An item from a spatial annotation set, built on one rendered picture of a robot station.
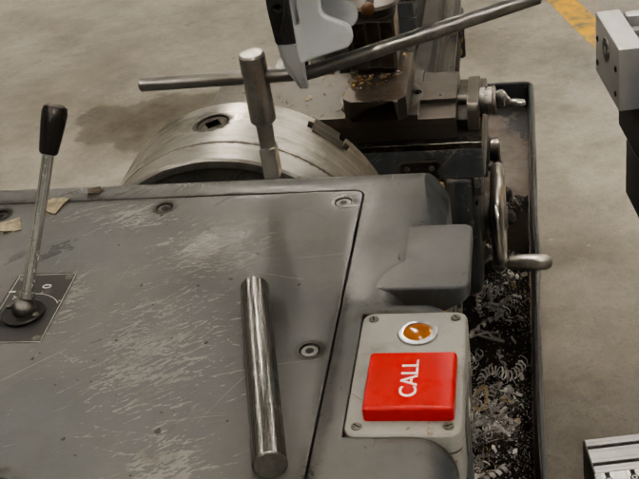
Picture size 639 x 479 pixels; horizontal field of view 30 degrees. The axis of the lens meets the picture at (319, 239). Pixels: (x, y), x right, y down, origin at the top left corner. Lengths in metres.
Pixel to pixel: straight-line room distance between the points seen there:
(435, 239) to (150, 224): 0.25
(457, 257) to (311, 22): 0.22
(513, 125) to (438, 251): 1.74
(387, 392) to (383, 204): 0.26
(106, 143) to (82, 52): 0.87
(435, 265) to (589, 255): 2.28
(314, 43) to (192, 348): 0.26
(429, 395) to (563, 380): 2.00
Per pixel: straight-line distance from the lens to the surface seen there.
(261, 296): 0.89
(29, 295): 0.96
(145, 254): 1.01
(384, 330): 0.87
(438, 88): 1.87
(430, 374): 0.81
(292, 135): 1.22
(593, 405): 2.72
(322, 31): 0.94
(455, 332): 0.86
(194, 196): 1.08
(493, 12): 0.95
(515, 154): 2.56
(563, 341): 2.90
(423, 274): 0.92
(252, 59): 0.98
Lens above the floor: 1.77
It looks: 32 degrees down
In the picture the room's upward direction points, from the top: 8 degrees counter-clockwise
